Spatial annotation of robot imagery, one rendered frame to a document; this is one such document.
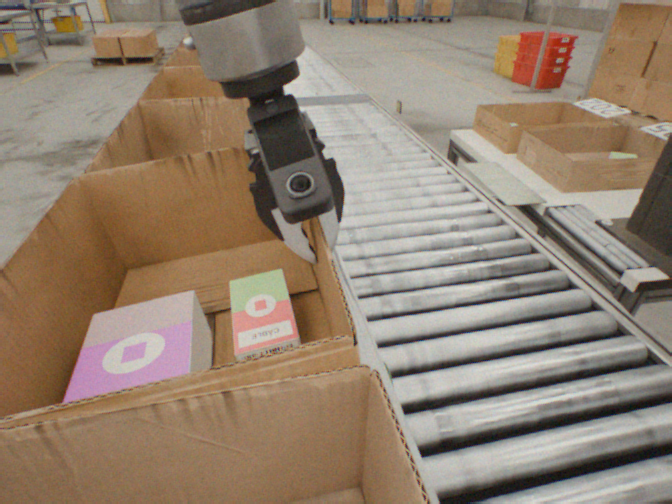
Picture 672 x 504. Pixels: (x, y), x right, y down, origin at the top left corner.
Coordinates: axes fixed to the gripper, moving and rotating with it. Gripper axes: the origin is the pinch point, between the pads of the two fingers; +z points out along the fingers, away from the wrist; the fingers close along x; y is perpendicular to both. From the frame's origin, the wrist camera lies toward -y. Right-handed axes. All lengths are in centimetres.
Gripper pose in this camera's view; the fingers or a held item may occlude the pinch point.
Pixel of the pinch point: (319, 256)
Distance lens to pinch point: 45.5
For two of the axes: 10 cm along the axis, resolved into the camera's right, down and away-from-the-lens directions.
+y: -2.1, -5.5, 8.1
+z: 2.3, 7.7, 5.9
